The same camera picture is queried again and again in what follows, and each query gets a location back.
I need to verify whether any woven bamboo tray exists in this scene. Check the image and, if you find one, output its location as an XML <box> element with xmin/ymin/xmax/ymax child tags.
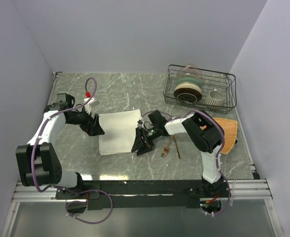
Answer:
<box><xmin>214</xmin><ymin>118</ymin><xmax>238</xmax><ymax>155</ymax></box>

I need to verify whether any aluminium frame rail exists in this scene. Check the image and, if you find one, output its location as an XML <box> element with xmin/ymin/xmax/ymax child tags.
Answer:
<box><xmin>12</xmin><ymin>180</ymin><xmax>272</xmax><ymax>202</ymax></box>

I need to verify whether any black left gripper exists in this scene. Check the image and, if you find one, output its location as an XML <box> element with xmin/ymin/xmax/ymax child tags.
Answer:
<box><xmin>67</xmin><ymin>104</ymin><xmax>105</xmax><ymax>136</ymax></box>

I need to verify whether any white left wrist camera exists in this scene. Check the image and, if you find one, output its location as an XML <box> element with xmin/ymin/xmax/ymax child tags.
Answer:
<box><xmin>83</xmin><ymin>92</ymin><xmax>99</xmax><ymax>115</ymax></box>

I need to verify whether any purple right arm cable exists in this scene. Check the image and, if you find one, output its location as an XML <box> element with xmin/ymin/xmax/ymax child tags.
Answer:
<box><xmin>141</xmin><ymin>110</ymin><xmax>232</xmax><ymax>217</ymax></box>

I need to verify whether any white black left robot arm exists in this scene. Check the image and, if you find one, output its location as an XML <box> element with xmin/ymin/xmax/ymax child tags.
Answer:
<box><xmin>15</xmin><ymin>92</ymin><xmax>105</xmax><ymax>198</ymax></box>

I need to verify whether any teal green plate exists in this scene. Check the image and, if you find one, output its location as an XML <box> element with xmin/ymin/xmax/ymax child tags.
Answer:
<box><xmin>176</xmin><ymin>77</ymin><xmax>202</xmax><ymax>87</ymax></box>

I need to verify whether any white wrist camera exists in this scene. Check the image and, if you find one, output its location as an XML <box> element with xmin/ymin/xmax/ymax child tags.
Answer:
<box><xmin>83</xmin><ymin>92</ymin><xmax>99</xmax><ymax>115</ymax></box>
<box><xmin>137</xmin><ymin>120</ymin><xmax>145</xmax><ymax>129</ymax></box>

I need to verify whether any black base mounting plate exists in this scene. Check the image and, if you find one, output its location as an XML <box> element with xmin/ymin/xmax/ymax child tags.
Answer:
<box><xmin>55</xmin><ymin>180</ymin><xmax>231</xmax><ymax>210</ymax></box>

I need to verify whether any grey ribbed cup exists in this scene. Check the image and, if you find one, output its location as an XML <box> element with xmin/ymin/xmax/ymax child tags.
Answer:
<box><xmin>205</xmin><ymin>89</ymin><xmax>224</xmax><ymax>110</ymax></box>

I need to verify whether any dark brown glossy bowl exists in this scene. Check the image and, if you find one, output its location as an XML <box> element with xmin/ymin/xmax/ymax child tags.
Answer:
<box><xmin>174</xmin><ymin>88</ymin><xmax>202</xmax><ymax>103</ymax></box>

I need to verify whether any rose gold fork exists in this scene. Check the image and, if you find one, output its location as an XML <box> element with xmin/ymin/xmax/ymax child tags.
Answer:
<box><xmin>161</xmin><ymin>135</ymin><xmax>175</xmax><ymax>158</ymax></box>

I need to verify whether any rose gold spoon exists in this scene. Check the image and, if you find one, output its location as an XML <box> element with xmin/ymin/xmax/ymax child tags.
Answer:
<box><xmin>173</xmin><ymin>135</ymin><xmax>181</xmax><ymax>159</ymax></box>

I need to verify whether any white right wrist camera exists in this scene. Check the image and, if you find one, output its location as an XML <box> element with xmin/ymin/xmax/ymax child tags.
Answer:
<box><xmin>137</xmin><ymin>120</ymin><xmax>145</xmax><ymax>129</ymax></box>

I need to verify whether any white cloth napkin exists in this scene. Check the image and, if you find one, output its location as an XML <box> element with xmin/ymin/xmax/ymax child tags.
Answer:
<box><xmin>99</xmin><ymin>109</ymin><xmax>141</xmax><ymax>156</ymax></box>

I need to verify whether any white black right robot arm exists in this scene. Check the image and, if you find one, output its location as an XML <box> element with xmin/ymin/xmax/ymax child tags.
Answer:
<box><xmin>131</xmin><ymin>110</ymin><xmax>227</xmax><ymax>197</ymax></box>

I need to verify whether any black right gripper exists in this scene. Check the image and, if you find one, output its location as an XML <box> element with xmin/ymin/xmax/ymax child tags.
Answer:
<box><xmin>132</xmin><ymin>125</ymin><xmax>161</xmax><ymax>156</ymax></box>

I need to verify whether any cream white plate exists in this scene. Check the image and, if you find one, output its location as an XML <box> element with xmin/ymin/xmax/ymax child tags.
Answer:
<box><xmin>175</xmin><ymin>82</ymin><xmax>202</xmax><ymax>93</ymax></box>

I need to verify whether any dark wire dish rack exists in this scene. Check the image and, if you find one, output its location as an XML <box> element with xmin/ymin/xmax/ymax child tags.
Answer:
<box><xmin>163</xmin><ymin>64</ymin><xmax>237</xmax><ymax>114</ymax></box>

